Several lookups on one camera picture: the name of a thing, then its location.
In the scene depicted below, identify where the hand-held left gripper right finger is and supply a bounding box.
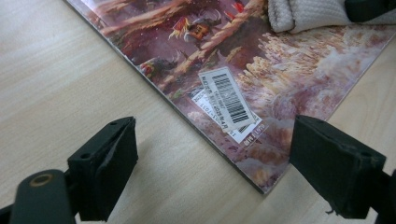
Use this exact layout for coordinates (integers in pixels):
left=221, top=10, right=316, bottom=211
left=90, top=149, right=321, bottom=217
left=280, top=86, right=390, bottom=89
left=289, top=114, right=388, bottom=220

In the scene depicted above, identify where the red illustrated magazine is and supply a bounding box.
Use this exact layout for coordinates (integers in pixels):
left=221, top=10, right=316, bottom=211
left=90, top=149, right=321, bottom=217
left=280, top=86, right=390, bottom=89
left=64, top=0, right=396, bottom=196

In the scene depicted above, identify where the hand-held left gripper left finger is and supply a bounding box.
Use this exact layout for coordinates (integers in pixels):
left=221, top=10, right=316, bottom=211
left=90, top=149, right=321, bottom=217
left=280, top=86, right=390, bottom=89
left=67, top=116, right=140, bottom=222

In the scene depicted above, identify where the white cloth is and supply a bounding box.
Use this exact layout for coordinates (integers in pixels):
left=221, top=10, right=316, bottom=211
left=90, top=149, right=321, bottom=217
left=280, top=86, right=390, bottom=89
left=267, top=0, right=396, bottom=35

